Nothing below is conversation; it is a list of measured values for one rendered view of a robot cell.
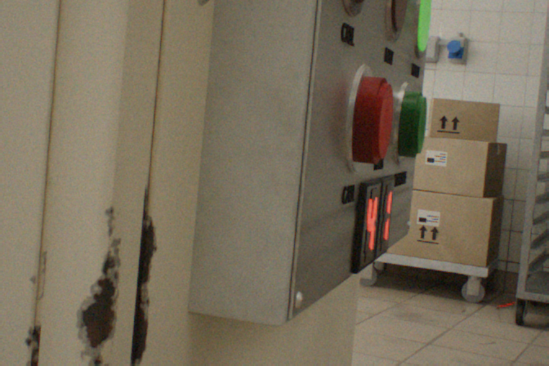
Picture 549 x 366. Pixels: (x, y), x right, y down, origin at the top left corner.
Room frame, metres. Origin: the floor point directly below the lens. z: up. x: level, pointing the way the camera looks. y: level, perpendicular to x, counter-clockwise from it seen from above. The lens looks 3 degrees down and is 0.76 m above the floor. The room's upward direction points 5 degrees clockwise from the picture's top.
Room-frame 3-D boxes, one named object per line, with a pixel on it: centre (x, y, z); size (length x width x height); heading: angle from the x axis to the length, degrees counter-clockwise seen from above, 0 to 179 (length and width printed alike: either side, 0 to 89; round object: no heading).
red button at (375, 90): (0.31, -0.03, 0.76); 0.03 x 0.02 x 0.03; 164
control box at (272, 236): (0.36, -0.03, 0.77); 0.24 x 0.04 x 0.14; 164
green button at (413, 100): (0.41, -0.06, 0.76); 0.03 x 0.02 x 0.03; 164
